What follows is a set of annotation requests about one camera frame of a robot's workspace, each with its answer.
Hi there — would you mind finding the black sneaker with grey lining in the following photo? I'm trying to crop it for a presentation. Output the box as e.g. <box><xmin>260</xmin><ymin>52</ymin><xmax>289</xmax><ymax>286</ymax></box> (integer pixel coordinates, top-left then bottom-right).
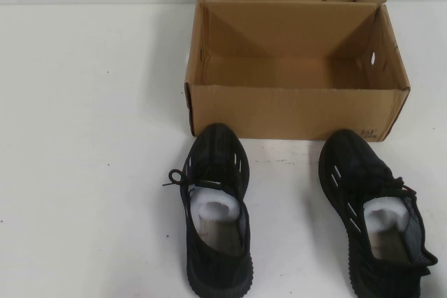
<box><xmin>318</xmin><ymin>129</ymin><xmax>438</xmax><ymax>298</ymax></box>

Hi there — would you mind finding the brown cardboard shoe box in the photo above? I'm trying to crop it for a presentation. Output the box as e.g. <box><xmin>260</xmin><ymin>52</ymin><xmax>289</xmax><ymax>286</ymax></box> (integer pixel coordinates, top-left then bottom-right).
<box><xmin>184</xmin><ymin>0</ymin><xmax>413</xmax><ymax>142</ymax></box>

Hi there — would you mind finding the white foam shoe insert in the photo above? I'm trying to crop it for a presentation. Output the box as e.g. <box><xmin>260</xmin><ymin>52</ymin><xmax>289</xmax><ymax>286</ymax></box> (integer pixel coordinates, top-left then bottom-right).
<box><xmin>190</xmin><ymin>186</ymin><xmax>245</xmax><ymax>224</ymax></box>
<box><xmin>362</xmin><ymin>201</ymin><xmax>400</xmax><ymax>233</ymax></box>

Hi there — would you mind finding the black sneaker with looped lace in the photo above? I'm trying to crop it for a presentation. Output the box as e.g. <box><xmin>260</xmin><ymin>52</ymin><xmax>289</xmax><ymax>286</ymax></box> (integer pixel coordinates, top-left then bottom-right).
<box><xmin>161</xmin><ymin>122</ymin><xmax>252</xmax><ymax>298</ymax></box>

